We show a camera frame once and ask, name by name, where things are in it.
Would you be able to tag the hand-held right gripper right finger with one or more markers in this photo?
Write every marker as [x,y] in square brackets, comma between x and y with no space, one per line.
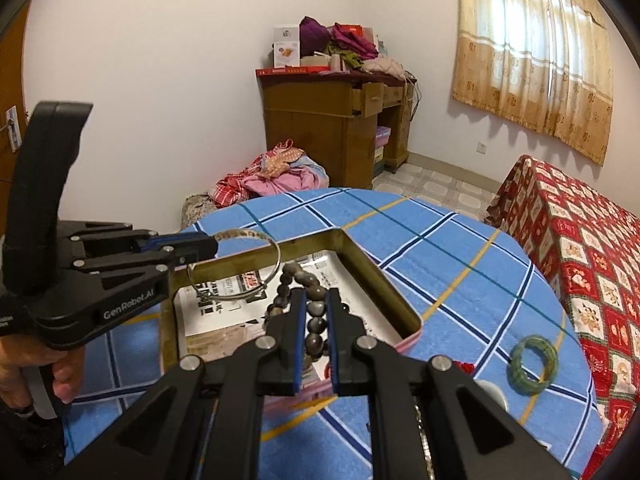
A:
[333,340]

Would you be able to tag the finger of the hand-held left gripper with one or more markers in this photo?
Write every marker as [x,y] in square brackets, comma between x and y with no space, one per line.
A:
[195,255]
[170,241]

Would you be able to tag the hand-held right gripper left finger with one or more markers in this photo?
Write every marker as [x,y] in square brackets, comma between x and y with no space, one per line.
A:
[299,332]

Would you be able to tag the silver bangle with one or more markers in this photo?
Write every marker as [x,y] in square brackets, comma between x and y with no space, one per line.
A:
[240,234]

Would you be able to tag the pink box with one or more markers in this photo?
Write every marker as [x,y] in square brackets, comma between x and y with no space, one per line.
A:
[370,280]

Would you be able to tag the jade pendant with red tassel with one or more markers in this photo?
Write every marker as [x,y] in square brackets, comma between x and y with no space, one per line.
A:
[463,367]

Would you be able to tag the person's left hand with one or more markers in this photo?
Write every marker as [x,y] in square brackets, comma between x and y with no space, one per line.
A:
[67,375]

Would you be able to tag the printed paper lining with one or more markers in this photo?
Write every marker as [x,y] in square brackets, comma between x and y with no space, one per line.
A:
[350,305]

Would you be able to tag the wooden door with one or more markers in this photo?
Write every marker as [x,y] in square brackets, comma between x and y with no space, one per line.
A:
[12,70]

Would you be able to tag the pile of colourful clothes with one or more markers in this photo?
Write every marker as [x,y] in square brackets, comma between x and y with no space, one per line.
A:
[280,177]

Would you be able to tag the blue plaid cloth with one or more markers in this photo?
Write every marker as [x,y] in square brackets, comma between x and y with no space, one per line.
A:
[450,260]

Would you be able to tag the wooden desk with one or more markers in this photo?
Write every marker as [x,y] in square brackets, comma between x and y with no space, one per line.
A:
[310,125]

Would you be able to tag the yellow storage box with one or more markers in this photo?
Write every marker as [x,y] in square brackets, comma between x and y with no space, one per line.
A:
[379,154]

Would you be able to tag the flat red box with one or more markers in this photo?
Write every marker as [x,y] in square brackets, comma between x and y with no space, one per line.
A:
[285,71]

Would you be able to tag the purple storage box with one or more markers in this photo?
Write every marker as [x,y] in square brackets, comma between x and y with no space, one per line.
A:
[382,136]

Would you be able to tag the beige box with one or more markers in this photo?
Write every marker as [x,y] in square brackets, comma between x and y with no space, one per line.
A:
[315,61]

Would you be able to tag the white cardboard box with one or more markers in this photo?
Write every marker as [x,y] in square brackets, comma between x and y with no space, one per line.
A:
[286,45]

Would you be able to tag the olive cloth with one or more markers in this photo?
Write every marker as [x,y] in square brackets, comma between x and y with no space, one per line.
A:
[347,57]

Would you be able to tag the purple cloth bundle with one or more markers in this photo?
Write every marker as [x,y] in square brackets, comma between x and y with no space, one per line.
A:
[314,35]

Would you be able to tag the beige quilted garment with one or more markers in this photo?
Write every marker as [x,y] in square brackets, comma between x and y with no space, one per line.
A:
[382,66]

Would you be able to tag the red printed blanket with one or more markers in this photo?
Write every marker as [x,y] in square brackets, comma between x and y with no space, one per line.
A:
[590,260]

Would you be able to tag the magenta cloth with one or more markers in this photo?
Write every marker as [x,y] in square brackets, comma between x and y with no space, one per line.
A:
[357,40]

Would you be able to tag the beige patterned curtain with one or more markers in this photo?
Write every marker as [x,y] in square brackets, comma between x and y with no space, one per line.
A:
[525,85]

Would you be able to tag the wall socket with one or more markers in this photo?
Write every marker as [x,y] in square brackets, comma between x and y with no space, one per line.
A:
[482,147]

